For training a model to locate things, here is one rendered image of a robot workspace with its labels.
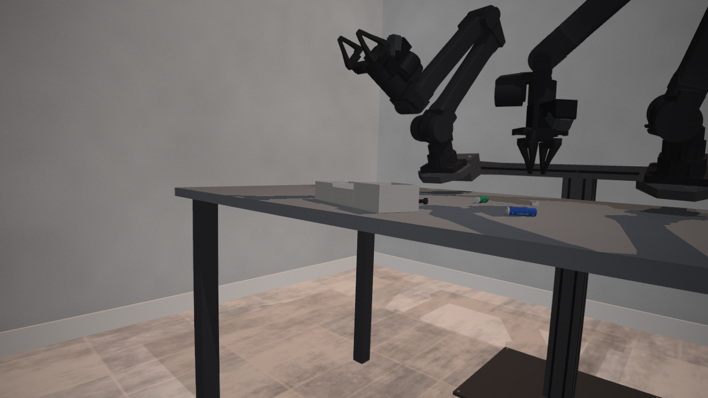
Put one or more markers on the row of three labelled bins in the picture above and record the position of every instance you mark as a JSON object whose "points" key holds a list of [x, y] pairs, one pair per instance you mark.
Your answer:
{"points": [[379, 197]]}

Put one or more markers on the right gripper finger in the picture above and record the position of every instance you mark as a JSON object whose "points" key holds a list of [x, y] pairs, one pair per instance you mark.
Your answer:
{"points": [[357, 51], [375, 54]]}

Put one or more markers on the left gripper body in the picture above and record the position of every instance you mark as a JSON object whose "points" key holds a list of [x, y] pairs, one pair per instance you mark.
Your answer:
{"points": [[539, 134]]}

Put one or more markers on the blue aa battery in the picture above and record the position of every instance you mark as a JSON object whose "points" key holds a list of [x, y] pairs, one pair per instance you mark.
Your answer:
{"points": [[521, 211]]}

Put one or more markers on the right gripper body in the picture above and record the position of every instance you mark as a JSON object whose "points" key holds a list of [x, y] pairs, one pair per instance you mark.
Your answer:
{"points": [[380, 76]]}

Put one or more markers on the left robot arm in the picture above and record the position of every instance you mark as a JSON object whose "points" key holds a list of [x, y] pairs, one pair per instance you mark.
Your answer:
{"points": [[674, 118]]}

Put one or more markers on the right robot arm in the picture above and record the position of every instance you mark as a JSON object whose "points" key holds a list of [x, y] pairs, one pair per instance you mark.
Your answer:
{"points": [[412, 87]]}

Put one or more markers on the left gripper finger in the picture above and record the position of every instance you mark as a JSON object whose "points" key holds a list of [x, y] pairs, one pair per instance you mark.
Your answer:
{"points": [[553, 147], [528, 149]]}

